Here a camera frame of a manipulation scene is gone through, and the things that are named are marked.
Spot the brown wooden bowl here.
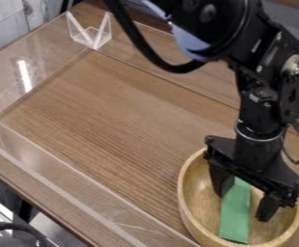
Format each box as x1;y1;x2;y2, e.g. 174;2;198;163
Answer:
176;149;299;247

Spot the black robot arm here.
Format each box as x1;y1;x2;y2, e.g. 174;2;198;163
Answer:
142;0;299;222

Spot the metal frame lower left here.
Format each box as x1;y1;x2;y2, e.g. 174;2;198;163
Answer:
0;204;50;247

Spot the black cable lower left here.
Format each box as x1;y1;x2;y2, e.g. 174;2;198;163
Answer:
0;221;49;247

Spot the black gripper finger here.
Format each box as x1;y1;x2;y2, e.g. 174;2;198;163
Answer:
208;161;234;198
254;192;284;222

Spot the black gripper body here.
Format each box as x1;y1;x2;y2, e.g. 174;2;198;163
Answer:
204;122;299;207

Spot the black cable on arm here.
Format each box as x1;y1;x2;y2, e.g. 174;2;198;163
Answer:
102;0;208;74

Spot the green rectangular block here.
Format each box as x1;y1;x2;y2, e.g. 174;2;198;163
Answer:
217;178;250;244

